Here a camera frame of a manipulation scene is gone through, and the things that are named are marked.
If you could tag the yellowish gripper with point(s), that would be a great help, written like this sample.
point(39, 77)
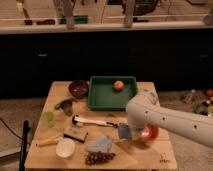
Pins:
point(136, 133)

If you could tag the blue sponge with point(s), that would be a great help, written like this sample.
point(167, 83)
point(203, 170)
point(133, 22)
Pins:
point(124, 131)

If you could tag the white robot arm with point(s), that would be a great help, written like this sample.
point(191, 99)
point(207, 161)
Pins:
point(142, 110)

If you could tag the orange-red bowl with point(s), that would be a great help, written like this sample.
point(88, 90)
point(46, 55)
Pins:
point(149, 133)

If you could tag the blue grey cloth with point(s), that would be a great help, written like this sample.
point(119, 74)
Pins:
point(101, 144)

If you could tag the bunch of dark grapes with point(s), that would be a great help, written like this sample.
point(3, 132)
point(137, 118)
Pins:
point(93, 158)

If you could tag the green plastic tray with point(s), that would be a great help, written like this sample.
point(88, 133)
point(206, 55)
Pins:
point(104, 97)

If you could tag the orange fruit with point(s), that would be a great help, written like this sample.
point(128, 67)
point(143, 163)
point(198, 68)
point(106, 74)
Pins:
point(118, 85)

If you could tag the white small bowl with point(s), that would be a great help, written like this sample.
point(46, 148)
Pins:
point(65, 148)

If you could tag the dark brown bowl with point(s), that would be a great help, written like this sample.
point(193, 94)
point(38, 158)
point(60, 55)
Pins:
point(79, 88)

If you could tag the green and brown vegetable toy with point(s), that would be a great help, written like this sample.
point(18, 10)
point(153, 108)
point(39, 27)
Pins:
point(66, 106)

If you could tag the yellow banana toy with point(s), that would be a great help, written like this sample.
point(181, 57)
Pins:
point(49, 141)

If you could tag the light green cup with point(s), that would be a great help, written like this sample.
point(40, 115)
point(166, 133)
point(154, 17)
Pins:
point(48, 119)

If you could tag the white handled utensil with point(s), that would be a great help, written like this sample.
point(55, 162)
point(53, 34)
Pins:
point(77, 119)

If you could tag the black stand post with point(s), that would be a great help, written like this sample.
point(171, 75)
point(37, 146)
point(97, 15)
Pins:
point(24, 142)

